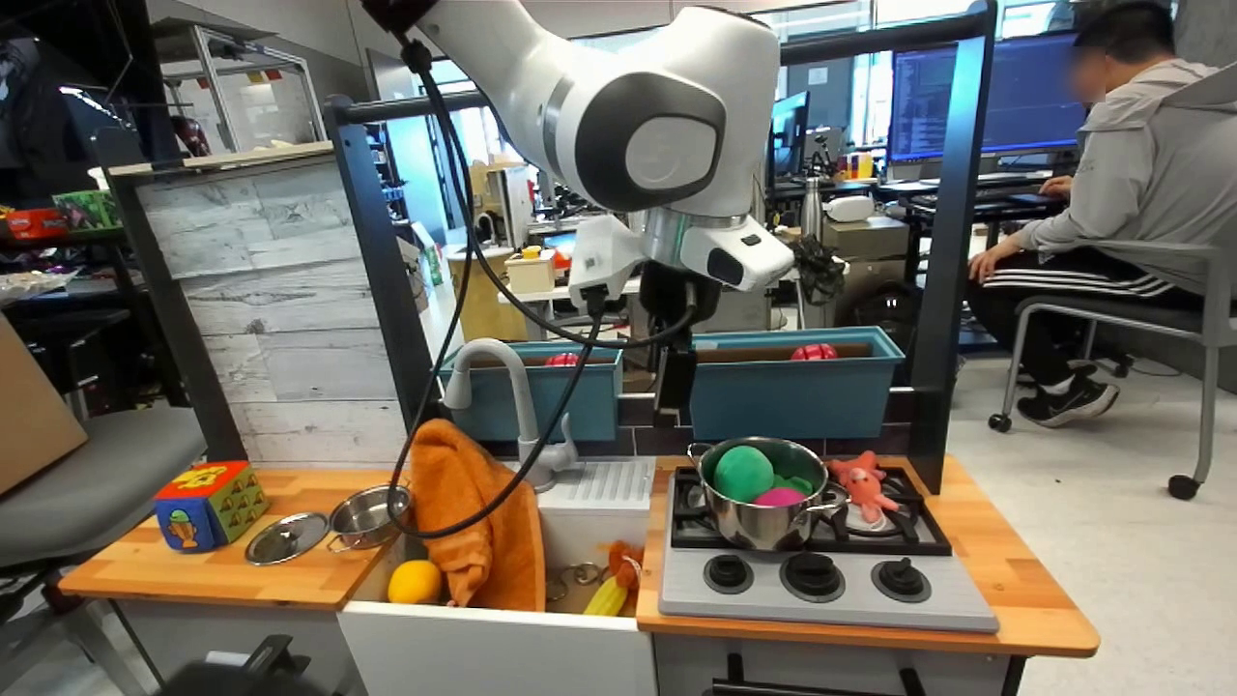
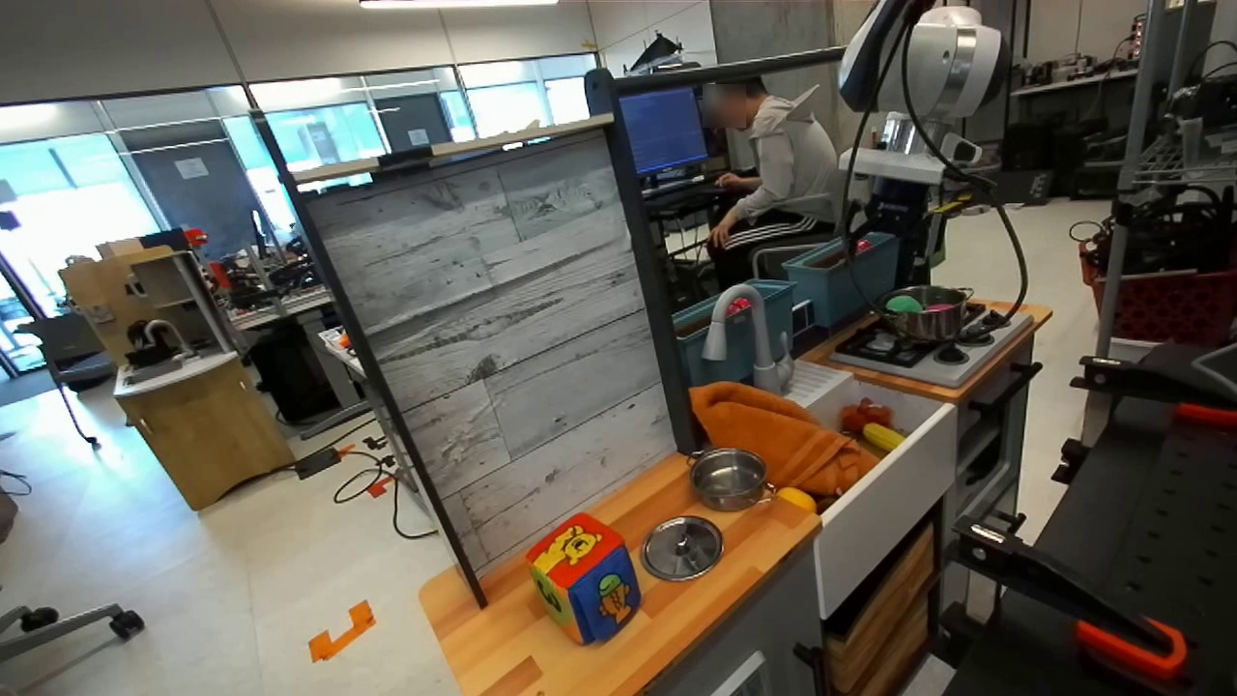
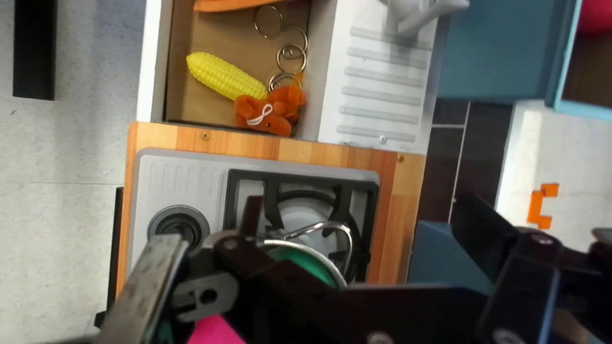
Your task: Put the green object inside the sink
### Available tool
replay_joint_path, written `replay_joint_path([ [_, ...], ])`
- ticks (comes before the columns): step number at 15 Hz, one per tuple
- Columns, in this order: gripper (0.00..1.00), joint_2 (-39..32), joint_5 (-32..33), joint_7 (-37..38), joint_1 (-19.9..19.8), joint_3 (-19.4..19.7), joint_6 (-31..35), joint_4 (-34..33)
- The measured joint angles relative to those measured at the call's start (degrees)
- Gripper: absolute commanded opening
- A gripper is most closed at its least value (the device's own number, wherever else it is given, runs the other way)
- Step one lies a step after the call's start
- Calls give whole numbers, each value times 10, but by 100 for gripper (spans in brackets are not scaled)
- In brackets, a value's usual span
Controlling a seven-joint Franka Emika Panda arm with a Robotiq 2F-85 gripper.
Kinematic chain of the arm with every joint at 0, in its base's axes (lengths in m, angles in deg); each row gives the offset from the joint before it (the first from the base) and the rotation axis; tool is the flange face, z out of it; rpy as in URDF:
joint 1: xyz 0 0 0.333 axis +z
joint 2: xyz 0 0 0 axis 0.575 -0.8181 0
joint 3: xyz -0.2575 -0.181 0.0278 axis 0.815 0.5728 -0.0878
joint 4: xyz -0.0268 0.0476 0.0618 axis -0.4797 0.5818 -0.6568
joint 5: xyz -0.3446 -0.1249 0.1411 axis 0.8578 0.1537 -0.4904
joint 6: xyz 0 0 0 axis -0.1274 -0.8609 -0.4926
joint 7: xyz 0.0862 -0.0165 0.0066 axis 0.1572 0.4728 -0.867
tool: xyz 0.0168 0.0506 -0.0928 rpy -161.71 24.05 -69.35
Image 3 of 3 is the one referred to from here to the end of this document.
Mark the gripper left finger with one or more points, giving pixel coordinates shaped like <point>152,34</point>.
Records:
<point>150,288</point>

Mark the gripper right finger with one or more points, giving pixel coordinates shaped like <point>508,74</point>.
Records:
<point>527,288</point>

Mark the green toy object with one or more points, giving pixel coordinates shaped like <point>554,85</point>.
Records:
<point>300,261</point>

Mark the white toy sink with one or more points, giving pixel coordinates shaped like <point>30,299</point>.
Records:
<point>376,83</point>

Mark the pink plastic piece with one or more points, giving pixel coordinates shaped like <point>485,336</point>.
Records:
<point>214,332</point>

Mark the large teal bin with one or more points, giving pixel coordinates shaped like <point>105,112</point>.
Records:
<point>441,255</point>

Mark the grey toy stove top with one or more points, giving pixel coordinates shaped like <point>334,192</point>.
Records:
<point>179,185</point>

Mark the wooden toy kitchen counter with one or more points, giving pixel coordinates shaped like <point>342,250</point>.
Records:
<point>256,144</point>

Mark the small metal pot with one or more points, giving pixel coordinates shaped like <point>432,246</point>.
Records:
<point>340,240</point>

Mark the orange plush toy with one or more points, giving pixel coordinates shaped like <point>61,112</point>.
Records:
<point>275,108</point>

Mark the yellow toy corn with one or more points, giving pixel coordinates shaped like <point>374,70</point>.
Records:
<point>223,76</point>

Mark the metal key rings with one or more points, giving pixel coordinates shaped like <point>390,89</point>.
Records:
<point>292,55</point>

